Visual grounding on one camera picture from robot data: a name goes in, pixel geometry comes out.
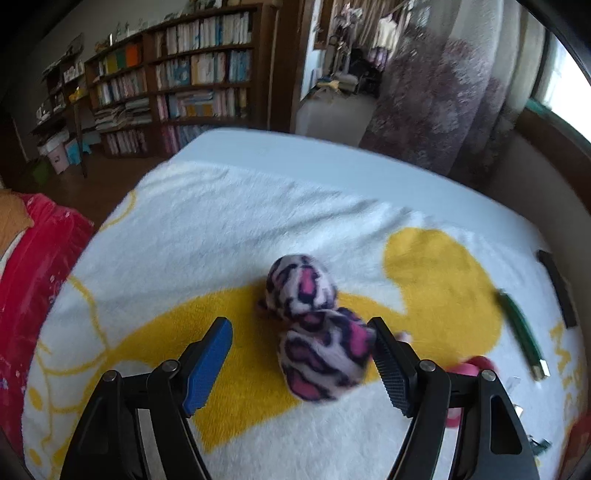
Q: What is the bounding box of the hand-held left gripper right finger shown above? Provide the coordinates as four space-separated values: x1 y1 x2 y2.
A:
368 317 541 480

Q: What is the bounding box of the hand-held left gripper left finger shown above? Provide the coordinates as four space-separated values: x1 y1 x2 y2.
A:
60 317 234 480

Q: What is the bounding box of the pink leopard print plush toy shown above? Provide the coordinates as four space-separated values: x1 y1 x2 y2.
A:
256 254 377 401

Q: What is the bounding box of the white yellow printed blanket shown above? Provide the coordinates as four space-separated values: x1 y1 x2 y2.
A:
21 159 578 480

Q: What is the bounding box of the green pen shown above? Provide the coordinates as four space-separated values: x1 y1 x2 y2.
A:
496 288 552 381

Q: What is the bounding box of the black phone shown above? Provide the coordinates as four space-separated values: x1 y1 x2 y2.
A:
537 249 579 328

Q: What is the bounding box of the red blanket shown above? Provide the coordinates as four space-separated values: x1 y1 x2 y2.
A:
0 191 98 457

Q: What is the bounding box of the white bed mattress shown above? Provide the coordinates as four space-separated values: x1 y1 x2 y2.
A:
171 128 555 259

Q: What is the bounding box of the orange brown cloth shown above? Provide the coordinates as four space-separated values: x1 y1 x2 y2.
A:
0 189 35 257

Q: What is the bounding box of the green storage bin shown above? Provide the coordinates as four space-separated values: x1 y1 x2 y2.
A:
30 159 54 186

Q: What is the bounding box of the white storage box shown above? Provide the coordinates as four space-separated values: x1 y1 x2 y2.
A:
39 138 71 175

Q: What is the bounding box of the wooden headboard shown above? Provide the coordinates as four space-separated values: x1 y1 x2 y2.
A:
489 106 591 296

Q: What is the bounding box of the white purple patterned curtain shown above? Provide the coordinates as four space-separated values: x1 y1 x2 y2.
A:
360 0 550 185

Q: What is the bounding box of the large wooden bookshelf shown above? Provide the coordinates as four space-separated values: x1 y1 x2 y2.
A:
85 4 278 158

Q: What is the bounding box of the small wooden shelf unit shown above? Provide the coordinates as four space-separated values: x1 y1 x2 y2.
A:
30 51 88 178

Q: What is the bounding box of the window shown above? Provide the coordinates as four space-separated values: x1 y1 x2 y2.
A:
531 28 591 134

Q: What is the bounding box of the pink ring toy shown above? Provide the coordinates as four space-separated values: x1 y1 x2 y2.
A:
445 355 497 430

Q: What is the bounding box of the wooden door frame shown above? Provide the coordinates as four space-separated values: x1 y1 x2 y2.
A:
265 0 324 134

